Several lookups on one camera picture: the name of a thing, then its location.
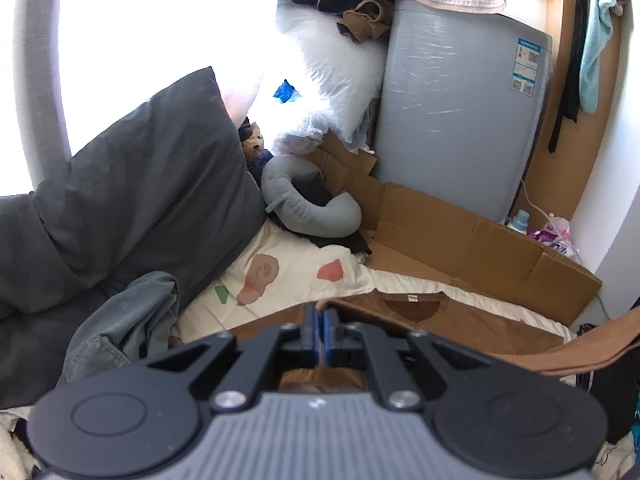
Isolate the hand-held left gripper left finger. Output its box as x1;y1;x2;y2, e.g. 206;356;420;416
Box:
147;302;321;413

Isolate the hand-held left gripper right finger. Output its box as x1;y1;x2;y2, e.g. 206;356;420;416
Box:
322;307;494;412

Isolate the brown t-shirt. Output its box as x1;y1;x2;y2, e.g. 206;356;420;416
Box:
220;297;640;393

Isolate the white printed bed sheet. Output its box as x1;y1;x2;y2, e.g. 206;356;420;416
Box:
170;217;576;346

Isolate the black cloth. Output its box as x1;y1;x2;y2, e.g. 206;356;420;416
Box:
295;180;373;256

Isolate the gray neck pillow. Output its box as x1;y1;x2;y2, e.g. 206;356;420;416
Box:
260;154;363;237

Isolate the flattened cardboard box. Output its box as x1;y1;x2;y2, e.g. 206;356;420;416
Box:
305;130;603;326

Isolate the gray-blue garment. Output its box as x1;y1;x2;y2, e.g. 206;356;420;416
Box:
57;271;181;391

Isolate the brown teddy bear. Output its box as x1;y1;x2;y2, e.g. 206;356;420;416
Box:
237;116;273;171

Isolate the blue detergent bottle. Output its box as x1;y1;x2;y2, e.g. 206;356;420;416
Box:
505;209;531;235

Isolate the dark gray pillow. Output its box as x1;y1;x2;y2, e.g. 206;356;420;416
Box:
0;66;266;411

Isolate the blue plastic scrap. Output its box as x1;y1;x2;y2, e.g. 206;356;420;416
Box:
272;79;303;105

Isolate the pink packet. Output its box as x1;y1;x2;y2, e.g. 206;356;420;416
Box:
530;214;581;258

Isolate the gray washing machine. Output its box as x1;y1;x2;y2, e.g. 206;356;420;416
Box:
372;0;553;226

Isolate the white plastic-wrapped pillow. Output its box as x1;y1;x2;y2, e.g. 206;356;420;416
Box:
260;0;388;156

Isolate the brown wooden panel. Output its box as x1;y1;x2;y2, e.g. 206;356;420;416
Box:
520;0;633;233

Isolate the brown knit garment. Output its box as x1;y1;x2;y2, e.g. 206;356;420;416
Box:
336;0;396;45

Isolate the white fleece blanket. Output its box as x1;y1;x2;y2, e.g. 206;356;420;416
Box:
0;405;46;480

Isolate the light blue towel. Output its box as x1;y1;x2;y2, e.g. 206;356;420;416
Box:
579;0;618;115

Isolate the white cable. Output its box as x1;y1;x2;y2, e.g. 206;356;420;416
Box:
520;177;553;221

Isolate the black hanging strap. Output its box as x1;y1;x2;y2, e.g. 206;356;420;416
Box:
547;0;588;156

